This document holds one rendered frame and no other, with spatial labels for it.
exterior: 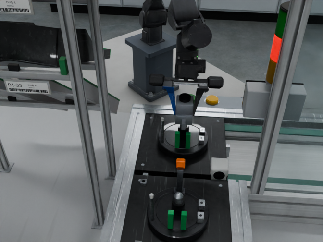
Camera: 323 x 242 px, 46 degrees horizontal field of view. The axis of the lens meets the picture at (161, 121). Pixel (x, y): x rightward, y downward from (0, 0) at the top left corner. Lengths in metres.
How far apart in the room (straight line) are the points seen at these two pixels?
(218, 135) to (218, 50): 2.53
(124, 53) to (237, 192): 0.96
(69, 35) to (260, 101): 0.41
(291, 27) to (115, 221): 0.56
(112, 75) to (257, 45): 2.36
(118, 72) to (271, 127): 0.89
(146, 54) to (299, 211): 0.68
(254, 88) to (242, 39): 3.02
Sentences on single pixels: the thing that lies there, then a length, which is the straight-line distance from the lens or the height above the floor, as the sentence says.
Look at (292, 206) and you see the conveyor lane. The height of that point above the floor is 0.92.
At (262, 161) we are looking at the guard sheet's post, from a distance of 0.90.
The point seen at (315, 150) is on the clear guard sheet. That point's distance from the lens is 0.91.
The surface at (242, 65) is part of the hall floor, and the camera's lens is 3.40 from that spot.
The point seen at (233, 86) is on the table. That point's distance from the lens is 1.51.
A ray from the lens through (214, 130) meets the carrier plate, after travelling 1.11.
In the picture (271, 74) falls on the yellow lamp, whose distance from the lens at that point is 0.79.
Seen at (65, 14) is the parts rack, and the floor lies 1.43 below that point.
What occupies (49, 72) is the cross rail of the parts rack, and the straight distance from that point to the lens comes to 0.74.
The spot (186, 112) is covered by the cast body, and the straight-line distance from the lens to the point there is 0.97.
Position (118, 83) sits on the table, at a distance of 1.52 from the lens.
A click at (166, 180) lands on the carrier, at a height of 0.97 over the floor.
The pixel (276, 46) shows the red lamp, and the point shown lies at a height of 1.34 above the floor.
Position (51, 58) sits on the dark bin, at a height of 1.32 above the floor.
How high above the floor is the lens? 1.68
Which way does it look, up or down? 39 degrees down
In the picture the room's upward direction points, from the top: straight up
